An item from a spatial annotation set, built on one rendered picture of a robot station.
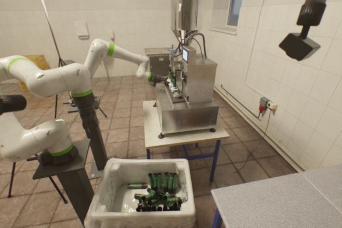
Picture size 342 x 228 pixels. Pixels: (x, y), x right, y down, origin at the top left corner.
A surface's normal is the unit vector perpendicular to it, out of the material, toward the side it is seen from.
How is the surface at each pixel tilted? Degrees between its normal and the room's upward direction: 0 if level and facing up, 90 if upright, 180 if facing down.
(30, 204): 0
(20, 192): 0
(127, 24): 90
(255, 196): 0
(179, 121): 90
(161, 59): 90
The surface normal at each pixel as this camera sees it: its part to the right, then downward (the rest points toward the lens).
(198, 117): 0.18, 0.46
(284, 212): 0.00, -0.88
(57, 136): 0.78, 0.27
